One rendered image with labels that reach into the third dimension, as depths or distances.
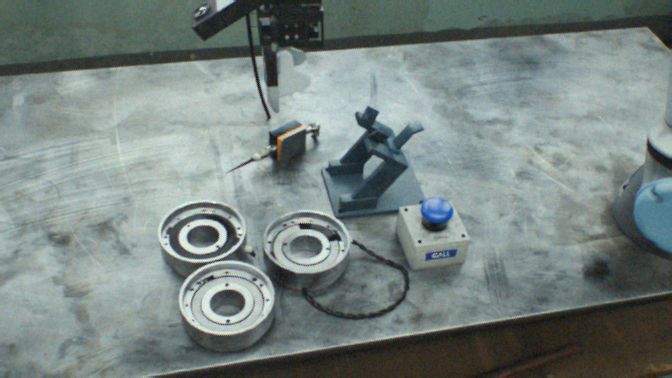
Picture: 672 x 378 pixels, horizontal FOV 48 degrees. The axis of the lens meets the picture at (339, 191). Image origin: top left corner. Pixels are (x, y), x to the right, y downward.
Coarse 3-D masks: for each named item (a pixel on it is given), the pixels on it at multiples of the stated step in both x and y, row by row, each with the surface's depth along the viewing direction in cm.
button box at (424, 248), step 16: (400, 208) 95; (416, 208) 96; (400, 224) 96; (416, 224) 93; (432, 224) 93; (448, 224) 94; (400, 240) 97; (416, 240) 91; (432, 240) 92; (448, 240) 92; (464, 240) 92; (416, 256) 92; (432, 256) 92; (448, 256) 93; (464, 256) 94
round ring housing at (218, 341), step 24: (216, 264) 87; (240, 264) 88; (192, 288) 86; (216, 288) 86; (240, 288) 86; (264, 288) 87; (240, 312) 84; (264, 312) 84; (192, 336) 82; (216, 336) 80; (240, 336) 81
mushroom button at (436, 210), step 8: (432, 200) 92; (440, 200) 93; (424, 208) 92; (432, 208) 91; (440, 208) 91; (448, 208) 92; (424, 216) 91; (432, 216) 91; (440, 216) 91; (448, 216) 91
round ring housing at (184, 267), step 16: (176, 208) 94; (192, 208) 95; (208, 208) 96; (224, 208) 95; (160, 224) 91; (192, 224) 93; (208, 224) 93; (240, 224) 94; (160, 240) 89; (192, 240) 94; (208, 240) 95; (224, 240) 92; (240, 240) 90; (176, 256) 88; (224, 256) 88; (240, 256) 91; (176, 272) 91; (192, 272) 89
